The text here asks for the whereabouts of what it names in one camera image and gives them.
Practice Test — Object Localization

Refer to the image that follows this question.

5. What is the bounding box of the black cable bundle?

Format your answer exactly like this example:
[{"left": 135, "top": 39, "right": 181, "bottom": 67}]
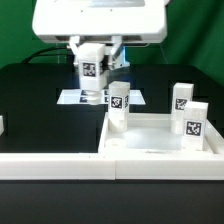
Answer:
[{"left": 21, "top": 44, "right": 73, "bottom": 65}]

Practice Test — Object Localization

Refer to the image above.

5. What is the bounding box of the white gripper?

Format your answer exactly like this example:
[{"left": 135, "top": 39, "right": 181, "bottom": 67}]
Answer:
[{"left": 32, "top": 0, "right": 167, "bottom": 70}]

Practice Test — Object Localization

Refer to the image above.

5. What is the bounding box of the white square table top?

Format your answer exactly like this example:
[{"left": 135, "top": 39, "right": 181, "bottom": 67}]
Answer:
[{"left": 98, "top": 113, "right": 224, "bottom": 155}]

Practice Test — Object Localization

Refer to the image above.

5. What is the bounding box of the white left fence piece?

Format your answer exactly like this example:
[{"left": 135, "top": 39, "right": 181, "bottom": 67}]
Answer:
[{"left": 0, "top": 115, "right": 4, "bottom": 136}]

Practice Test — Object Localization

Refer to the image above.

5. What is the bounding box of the white marker base plate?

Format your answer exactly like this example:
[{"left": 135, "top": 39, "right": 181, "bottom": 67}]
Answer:
[{"left": 57, "top": 89, "right": 145, "bottom": 105}]

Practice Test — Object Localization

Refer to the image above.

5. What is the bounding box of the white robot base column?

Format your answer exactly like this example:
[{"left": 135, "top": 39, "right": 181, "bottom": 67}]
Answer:
[{"left": 74, "top": 43, "right": 130, "bottom": 74}]

